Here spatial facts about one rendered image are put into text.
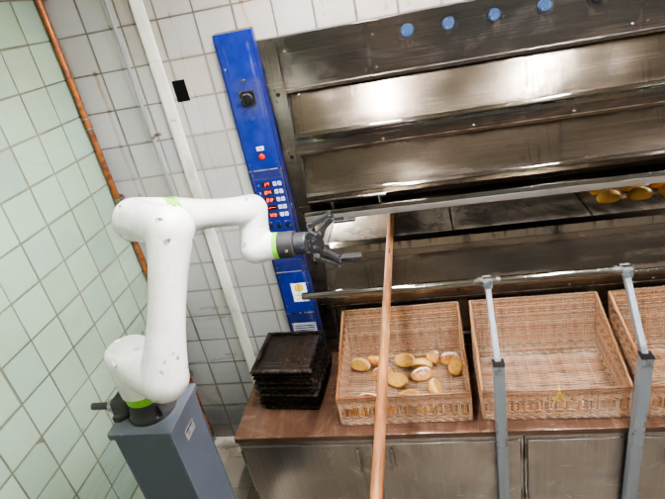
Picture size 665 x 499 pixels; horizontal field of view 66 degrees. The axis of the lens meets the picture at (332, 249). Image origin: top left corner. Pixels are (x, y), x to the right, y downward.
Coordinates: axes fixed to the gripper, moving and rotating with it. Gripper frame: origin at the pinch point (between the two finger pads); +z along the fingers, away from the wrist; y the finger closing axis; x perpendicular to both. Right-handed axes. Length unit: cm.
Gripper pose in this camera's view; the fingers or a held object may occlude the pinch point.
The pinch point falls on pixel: (355, 237)
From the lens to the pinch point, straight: 168.9
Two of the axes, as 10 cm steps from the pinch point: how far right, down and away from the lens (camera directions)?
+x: -1.3, 4.7, -8.7
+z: 9.8, -1.0, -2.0
